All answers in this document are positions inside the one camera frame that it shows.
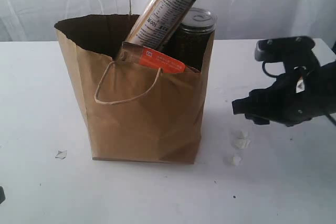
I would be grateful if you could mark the long noodle package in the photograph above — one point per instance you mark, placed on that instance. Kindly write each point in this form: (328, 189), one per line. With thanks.
(158, 22)

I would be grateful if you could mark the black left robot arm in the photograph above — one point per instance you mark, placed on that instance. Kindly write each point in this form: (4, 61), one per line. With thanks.
(2, 195)

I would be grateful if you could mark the brown pouch with orange band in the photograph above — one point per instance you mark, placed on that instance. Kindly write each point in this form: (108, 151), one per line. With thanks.
(152, 59)

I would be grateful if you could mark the white lump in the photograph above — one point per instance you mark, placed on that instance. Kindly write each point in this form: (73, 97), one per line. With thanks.
(241, 143)
(242, 134)
(233, 160)

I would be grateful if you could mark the pull-tab can dark grains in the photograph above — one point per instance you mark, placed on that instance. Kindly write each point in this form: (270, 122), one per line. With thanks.
(189, 41)

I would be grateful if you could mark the small torn plastic scrap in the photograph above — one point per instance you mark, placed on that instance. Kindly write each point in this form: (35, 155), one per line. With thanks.
(61, 154)

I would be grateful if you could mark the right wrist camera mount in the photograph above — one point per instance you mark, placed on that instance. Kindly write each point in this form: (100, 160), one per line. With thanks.
(293, 52)

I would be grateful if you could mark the brown paper bag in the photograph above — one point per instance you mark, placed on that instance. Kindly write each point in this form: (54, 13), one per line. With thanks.
(132, 112)

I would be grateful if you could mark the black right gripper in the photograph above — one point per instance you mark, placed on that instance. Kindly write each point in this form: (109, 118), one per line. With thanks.
(293, 98)

